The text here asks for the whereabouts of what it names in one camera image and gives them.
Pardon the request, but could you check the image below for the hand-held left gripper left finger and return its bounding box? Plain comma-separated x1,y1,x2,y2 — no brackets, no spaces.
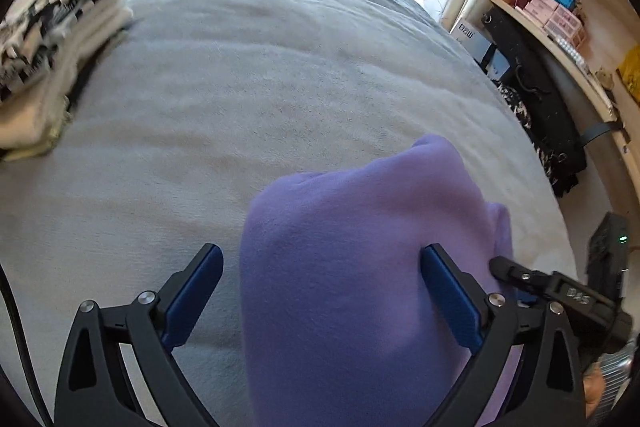
52,243,224,427

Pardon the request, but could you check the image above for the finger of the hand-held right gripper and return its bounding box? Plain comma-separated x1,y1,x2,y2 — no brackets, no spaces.
489,256,557,304

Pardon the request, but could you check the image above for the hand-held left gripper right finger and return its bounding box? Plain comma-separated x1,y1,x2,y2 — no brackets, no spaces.
421,243,588,427

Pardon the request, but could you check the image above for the purple zip hoodie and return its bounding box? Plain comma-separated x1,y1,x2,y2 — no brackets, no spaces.
239,134,531,427

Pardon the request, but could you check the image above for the person's right hand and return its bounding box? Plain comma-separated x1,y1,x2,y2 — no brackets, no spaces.
581,364,608,425

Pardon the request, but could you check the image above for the black device with green light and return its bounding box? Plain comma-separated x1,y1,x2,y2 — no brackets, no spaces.
585,212,631,305

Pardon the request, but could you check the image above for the black and white patterned cloth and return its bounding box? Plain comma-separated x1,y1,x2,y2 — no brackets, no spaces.
492,82,567,194

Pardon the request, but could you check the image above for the long black case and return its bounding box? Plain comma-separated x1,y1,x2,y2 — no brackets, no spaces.
480,7,588,198

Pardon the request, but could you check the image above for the bed with blue-grey blanket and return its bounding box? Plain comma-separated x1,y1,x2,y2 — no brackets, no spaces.
0,0,576,427

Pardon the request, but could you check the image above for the yellow cloth item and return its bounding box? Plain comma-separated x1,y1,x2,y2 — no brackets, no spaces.
617,57,640,102

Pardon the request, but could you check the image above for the white beaded strip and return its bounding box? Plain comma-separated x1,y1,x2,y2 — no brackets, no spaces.
547,32,594,76

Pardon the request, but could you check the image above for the cream folded garment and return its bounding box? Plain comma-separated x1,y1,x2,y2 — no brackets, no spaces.
0,4,133,160

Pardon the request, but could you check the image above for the white cardboard box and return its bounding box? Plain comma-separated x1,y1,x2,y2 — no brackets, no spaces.
449,19,496,65

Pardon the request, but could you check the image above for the light wooden shelf unit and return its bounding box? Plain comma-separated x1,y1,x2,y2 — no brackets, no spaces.
440,0,640,188

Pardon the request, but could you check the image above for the pink mini drawer organizer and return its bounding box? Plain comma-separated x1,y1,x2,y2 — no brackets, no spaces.
522,0,588,48

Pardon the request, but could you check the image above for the black strap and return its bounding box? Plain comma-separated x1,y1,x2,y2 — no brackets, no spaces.
580,119,624,148

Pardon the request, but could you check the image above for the black cable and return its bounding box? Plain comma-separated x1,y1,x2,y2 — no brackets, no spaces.
0,262,53,427

